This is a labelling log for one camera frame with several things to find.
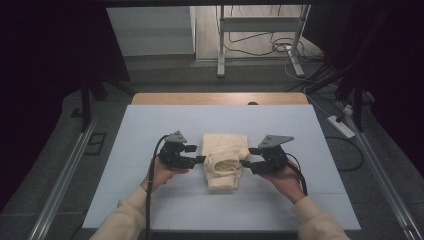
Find white power strip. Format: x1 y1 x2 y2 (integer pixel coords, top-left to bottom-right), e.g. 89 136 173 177
327 115 357 140

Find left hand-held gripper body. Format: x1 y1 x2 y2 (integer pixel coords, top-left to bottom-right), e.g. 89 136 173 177
158 130 196 170

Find pale blue table mat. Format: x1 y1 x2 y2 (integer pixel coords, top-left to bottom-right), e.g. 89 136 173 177
82 104 362 232

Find dark curtain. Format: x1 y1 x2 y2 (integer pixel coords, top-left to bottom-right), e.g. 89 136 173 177
0 0 131 211
301 0 424 178

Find white metal stand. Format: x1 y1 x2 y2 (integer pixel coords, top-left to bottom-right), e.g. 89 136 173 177
216 4 312 79

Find person's right hand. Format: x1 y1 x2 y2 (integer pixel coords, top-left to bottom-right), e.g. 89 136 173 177
259 159 306 205

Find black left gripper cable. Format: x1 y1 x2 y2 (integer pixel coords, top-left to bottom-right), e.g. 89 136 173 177
144 134 171 240

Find cream baby pants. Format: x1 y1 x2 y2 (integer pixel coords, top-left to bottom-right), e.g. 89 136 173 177
200 133 251 191

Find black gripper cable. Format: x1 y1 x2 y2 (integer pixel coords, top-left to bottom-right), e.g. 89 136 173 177
284 152 309 197
144 134 171 240

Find tangle of black floor cables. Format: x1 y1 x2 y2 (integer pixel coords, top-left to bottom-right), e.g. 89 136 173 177
216 4 326 64

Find black tripod stand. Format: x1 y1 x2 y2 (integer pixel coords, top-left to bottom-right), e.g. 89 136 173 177
304 63 374 133
79 69 136 133

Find black looped floor cable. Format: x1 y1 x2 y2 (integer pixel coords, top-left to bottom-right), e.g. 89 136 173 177
324 135 365 173

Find aluminium floor rail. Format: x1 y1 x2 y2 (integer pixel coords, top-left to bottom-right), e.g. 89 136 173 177
336 99 424 240
28 119 98 240

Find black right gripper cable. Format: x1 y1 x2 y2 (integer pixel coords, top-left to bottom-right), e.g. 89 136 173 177
284 152 309 197

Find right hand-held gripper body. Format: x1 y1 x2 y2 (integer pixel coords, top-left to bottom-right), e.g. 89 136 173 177
250 134 295 175

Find person's left hand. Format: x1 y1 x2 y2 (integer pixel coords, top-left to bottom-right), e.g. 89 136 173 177
139 156 190 194

